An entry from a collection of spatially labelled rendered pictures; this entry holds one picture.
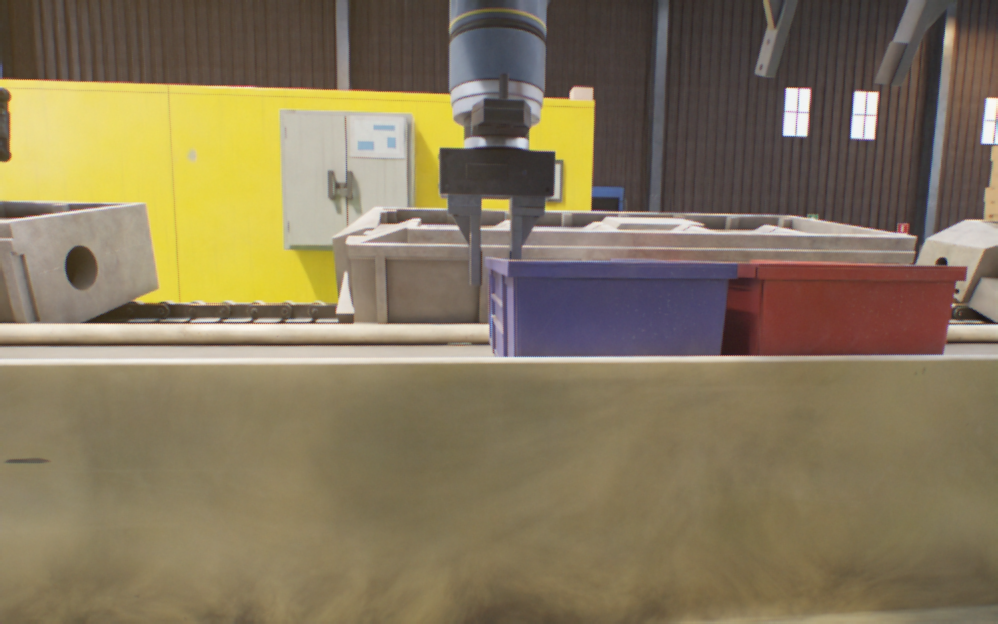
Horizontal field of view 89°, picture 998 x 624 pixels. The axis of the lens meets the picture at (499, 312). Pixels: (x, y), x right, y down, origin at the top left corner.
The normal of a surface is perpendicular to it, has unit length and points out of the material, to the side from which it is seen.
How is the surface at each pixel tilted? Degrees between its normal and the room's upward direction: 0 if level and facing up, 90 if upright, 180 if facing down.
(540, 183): 90
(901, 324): 92
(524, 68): 90
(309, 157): 90
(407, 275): 100
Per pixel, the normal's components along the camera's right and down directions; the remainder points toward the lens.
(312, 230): 0.08, 0.11
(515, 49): 0.33, 0.11
